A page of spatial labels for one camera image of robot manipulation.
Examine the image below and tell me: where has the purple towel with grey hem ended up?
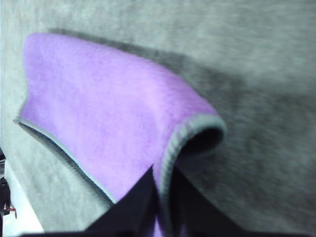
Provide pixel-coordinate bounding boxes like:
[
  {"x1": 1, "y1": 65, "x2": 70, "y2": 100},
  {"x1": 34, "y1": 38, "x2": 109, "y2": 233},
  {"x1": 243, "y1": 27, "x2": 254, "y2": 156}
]
[{"x1": 13, "y1": 32, "x2": 228, "y2": 237}]

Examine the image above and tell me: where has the black cable bundle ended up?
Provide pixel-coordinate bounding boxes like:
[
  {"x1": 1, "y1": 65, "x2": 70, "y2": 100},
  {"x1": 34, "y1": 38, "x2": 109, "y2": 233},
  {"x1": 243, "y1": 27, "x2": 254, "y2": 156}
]
[{"x1": 0, "y1": 148, "x2": 17, "y2": 220}]

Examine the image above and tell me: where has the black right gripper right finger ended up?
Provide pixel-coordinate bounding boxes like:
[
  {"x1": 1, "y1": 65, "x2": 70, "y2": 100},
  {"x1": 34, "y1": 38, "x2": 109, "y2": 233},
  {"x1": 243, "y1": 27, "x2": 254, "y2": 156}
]
[{"x1": 169, "y1": 165, "x2": 241, "y2": 235}]

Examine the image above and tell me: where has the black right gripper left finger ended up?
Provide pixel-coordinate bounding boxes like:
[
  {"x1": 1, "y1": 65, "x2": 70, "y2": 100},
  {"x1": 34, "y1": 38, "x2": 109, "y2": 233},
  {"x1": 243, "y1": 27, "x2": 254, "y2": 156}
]
[{"x1": 85, "y1": 166, "x2": 159, "y2": 235}]

